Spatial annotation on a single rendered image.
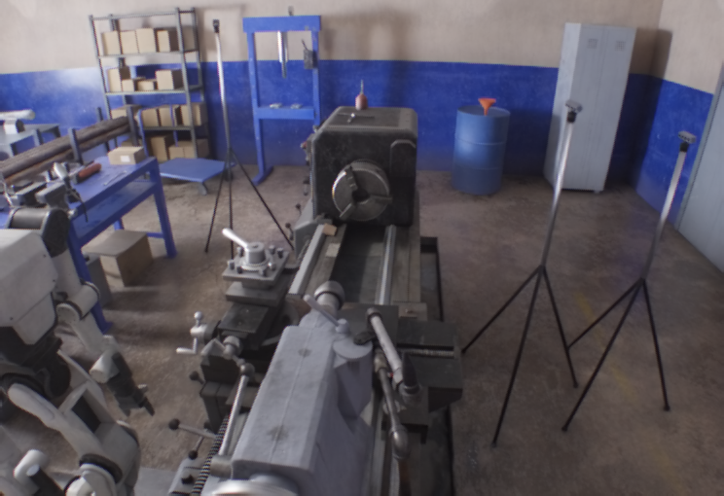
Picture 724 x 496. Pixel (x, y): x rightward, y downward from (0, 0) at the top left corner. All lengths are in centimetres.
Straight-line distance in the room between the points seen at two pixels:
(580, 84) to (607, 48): 45
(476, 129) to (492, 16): 136
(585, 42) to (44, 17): 667
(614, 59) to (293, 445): 487
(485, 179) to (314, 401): 421
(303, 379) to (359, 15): 472
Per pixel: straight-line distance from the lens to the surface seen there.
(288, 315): 142
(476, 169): 485
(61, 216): 143
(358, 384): 104
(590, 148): 532
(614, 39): 518
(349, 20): 532
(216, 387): 147
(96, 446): 156
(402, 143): 200
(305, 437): 84
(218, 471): 96
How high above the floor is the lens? 184
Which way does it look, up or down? 27 degrees down
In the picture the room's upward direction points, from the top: straight up
